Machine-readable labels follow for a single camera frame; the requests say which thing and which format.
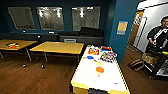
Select dark upholstered sofa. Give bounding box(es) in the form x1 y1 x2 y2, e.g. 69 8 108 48
58 26 104 46

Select red flat packet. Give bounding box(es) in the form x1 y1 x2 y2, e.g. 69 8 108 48
100 46 113 51

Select yellow wall sign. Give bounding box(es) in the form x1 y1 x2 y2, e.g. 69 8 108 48
116 20 129 36

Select orange snack packets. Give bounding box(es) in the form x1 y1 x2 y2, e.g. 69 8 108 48
87 46 100 56

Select yellow green paddle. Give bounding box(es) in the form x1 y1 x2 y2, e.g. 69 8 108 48
93 59 104 67

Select long wooden table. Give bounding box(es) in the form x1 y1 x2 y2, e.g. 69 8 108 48
0 39 39 61
29 41 85 63

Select interior glass window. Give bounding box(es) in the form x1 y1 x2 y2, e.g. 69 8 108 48
35 6 65 32
7 6 37 30
71 5 101 32

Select colourful printed box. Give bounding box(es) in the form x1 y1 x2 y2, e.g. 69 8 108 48
99 51 118 64

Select seated person dark shirt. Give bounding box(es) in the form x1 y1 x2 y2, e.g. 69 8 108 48
145 16 168 54

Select grey rectangular panel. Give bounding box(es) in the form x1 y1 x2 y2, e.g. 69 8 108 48
63 38 77 44

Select small red black object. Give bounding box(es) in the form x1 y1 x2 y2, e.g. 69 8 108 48
5 42 21 49

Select dark long wall bench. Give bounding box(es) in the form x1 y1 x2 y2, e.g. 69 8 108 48
0 31 60 43

